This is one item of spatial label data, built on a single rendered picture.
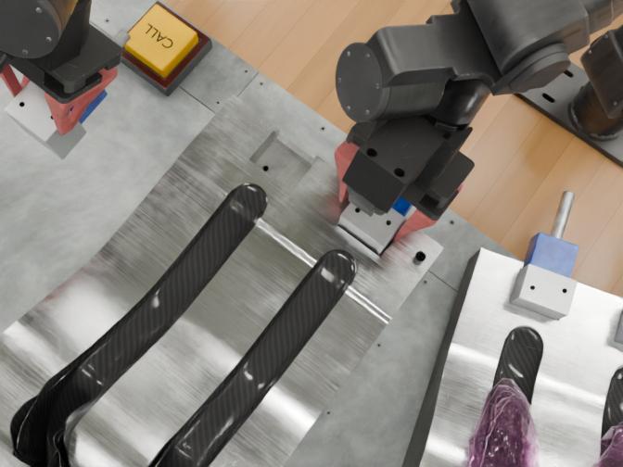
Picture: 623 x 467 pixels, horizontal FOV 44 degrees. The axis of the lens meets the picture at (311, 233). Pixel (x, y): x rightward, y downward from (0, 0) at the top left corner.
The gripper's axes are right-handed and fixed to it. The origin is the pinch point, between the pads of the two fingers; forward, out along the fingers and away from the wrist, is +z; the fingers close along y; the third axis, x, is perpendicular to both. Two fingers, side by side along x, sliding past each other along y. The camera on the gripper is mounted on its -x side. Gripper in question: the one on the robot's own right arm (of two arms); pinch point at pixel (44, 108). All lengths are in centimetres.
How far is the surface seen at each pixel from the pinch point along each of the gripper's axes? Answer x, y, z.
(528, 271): 18.0, 44.3, -2.4
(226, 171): 8.7, 15.2, 2.0
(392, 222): 11.7, 31.2, -2.9
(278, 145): 15.4, 16.8, 1.5
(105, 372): -11.6, 19.2, 9.7
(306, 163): 15.2, 20.3, 1.1
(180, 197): 4.6, 13.2, 4.5
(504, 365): 12.1, 48.0, 4.1
